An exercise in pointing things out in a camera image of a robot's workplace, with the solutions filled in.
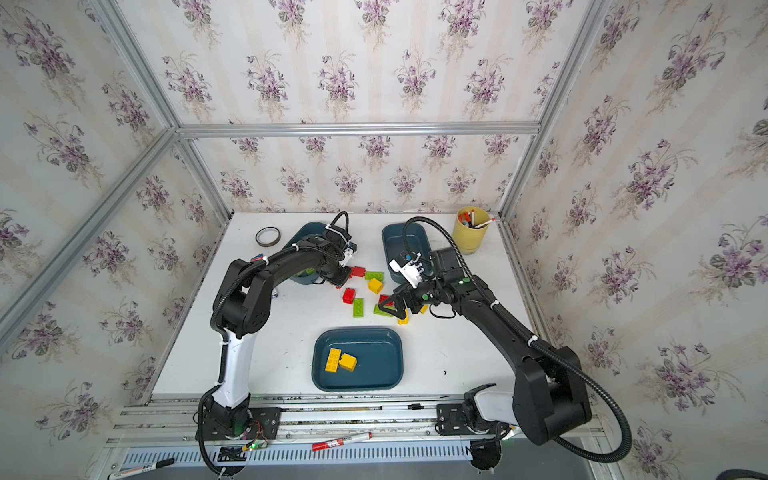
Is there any red lego brick back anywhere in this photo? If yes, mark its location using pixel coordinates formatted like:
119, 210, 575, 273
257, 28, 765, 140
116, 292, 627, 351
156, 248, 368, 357
350, 266, 366, 278

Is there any small yellow lego brick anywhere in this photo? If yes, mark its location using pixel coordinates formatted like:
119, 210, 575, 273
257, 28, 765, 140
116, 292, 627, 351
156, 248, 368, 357
338, 353, 358, 372

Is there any long yellow lego brick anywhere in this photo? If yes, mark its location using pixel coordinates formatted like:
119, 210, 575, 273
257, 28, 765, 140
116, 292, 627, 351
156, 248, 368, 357
325, 348, 342, 373

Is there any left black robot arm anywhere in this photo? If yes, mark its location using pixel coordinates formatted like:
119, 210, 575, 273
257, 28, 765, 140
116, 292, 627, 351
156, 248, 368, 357
195, 211, 357, 446

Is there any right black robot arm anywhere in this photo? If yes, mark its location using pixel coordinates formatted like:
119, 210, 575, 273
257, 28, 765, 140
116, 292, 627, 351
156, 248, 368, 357
379, 239, 633, 464

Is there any green lego brick under red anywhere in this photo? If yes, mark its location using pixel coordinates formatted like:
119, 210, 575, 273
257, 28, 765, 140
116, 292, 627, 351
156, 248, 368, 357
373, 305, 392, 317

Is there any yellow lego brick centre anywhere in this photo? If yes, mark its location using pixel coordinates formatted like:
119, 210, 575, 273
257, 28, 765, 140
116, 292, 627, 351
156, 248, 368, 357
368, 278, 384, 294

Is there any green lego brick back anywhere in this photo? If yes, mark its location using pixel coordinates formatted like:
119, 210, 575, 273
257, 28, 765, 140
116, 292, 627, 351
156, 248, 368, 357
364, 271, 384, 282

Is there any green lego brick upright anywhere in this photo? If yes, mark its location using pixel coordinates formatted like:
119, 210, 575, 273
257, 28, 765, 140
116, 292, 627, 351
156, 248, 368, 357
353, 298, 365, 318

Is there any teal bin back left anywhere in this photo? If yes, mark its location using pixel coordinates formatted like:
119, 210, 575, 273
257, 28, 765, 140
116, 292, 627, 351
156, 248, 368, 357
285, 222, 325, 285

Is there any teal bin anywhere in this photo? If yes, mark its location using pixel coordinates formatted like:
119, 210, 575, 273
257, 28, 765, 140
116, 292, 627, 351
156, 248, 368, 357
381, 222, 433, 276
311, 326, 404, 392
285, 222, 325, 285

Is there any teal bin back right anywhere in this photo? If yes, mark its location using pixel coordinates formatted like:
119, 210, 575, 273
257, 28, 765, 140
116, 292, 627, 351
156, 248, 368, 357
381, 222, 433, 276

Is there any yellow pen cup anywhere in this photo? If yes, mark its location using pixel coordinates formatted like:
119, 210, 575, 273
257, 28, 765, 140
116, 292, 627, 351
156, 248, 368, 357
452, 206, 496, 255

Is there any brown tape roll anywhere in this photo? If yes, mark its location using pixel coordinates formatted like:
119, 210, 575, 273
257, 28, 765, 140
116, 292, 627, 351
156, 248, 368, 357
254, 226, 282, 247

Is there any teal bin front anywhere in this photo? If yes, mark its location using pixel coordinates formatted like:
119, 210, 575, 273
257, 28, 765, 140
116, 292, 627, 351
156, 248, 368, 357
311, 326, 404, 392

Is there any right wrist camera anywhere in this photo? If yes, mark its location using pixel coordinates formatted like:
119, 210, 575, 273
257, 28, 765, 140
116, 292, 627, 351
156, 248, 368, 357
388, 252, 435, 288

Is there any red marker on rail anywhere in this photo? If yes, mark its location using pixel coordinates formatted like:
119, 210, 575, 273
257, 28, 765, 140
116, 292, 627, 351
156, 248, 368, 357
312, 432, 373, 452

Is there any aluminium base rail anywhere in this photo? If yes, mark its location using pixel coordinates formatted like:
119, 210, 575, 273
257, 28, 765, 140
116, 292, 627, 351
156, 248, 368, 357
89, 392, 625, 480

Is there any black marker on rail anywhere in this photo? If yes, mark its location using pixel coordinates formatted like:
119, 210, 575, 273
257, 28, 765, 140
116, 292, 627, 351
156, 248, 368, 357
107, 457, 176, 480

